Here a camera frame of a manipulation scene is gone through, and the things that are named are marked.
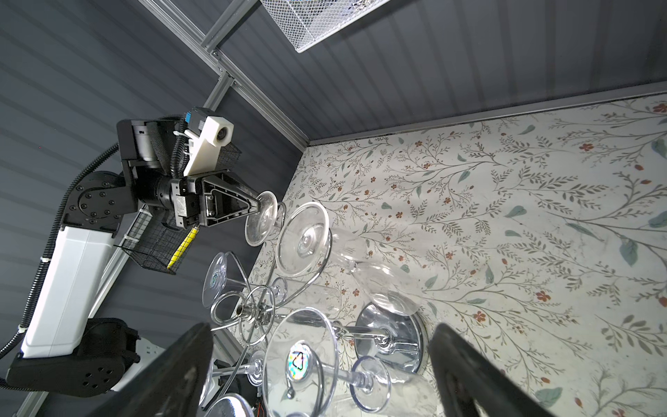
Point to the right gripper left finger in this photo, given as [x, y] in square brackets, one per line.
[172, 384]

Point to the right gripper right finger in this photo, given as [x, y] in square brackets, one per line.
[466, 380]

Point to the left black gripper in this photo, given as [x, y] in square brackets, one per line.
[211, 199]

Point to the clear champagne flute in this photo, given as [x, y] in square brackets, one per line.
[267, 222]
[309, 243]

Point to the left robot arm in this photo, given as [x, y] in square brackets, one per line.
[60, 345]

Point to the chrome wine glass rack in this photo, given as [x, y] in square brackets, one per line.
[253, 313]

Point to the hanging glass front centre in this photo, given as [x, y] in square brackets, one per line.
[399, 341]

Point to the hanging glass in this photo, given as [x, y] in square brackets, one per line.
[399, 341]
[302, 370]

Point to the yellow marker pen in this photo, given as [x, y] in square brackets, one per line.
[183, 247]

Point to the hanging glass front left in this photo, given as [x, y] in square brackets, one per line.
[302, 370]

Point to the floral table mat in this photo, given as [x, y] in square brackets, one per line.
[541, 239]

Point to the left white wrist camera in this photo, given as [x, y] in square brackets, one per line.
[207, 135]

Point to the black wire mesh basket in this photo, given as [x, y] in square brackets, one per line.
[153, 237]

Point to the white wire mesh basket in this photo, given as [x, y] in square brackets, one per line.
[309, 22]

